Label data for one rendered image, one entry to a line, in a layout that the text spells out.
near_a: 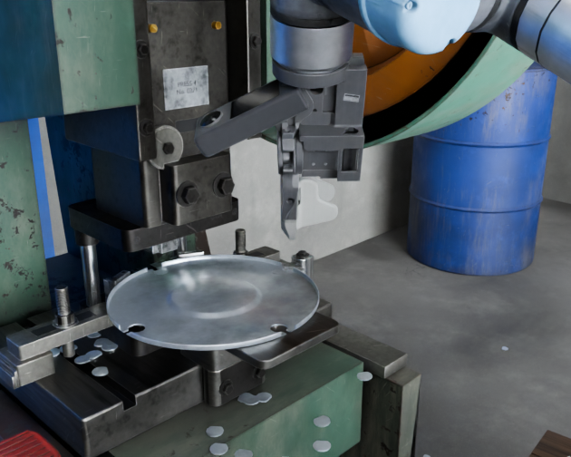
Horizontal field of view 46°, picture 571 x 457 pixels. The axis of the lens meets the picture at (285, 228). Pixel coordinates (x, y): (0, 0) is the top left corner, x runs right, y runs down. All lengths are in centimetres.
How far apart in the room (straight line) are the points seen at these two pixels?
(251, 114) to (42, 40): 25
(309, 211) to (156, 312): 30
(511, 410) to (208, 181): 149
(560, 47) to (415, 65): 52
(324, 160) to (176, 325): 33
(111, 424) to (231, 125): 42
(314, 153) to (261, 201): 213
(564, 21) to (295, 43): 21
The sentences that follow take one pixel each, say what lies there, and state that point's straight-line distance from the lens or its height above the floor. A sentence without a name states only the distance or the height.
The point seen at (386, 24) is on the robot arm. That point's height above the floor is 116.
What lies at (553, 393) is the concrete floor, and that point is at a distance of 232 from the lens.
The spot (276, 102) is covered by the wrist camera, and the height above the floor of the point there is 109.
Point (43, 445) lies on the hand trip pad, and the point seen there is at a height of 76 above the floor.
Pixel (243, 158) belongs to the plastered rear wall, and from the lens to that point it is 268.
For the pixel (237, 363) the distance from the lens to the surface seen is 95.
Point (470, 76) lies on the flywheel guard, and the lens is 97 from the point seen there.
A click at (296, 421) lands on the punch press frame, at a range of 99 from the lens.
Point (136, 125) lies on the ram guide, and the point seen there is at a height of 103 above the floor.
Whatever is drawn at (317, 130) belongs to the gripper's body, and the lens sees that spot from 65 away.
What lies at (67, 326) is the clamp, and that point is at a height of 76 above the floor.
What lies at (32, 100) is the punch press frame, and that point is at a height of 107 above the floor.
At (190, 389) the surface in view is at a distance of 95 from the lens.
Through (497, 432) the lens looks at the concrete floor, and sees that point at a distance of 209.
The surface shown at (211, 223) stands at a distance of 98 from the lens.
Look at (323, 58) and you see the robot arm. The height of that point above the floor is 113.
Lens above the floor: 119
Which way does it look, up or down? 20 degrees down
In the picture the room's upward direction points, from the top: straight up
